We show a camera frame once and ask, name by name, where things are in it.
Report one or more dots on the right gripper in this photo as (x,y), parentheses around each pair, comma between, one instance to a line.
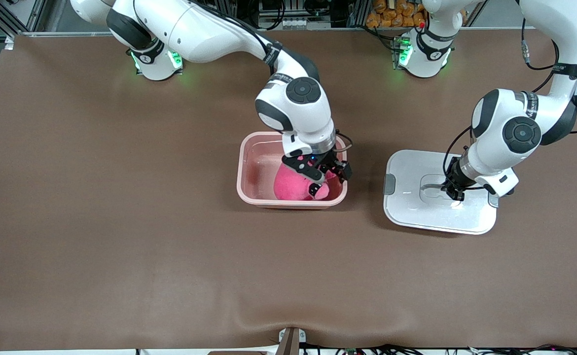
(329,162)

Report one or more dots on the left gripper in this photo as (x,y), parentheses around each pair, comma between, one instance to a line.
(458,173)

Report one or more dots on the pink plush toy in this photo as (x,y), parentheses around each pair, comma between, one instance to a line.
(291,185)

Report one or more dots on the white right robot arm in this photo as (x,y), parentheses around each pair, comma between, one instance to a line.
(199,29)

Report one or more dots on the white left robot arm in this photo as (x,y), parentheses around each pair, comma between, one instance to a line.
(498,128)

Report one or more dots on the pink plastic storage box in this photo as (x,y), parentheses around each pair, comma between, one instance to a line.
(259,167)

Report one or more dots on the brown table mat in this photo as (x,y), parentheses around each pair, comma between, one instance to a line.
(288,271)

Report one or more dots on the grey electronics unit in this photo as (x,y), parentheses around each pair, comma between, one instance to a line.
(278,10)

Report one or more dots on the aluminium frame post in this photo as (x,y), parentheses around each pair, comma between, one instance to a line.
(225,6)
(357,12)

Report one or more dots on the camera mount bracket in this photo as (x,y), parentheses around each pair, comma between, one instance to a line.
(291,342)

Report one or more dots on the aluminium table edge rail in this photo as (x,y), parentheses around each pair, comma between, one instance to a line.
(47,34)

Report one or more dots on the aluminium frame corner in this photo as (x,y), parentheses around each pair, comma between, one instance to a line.
(0,20)

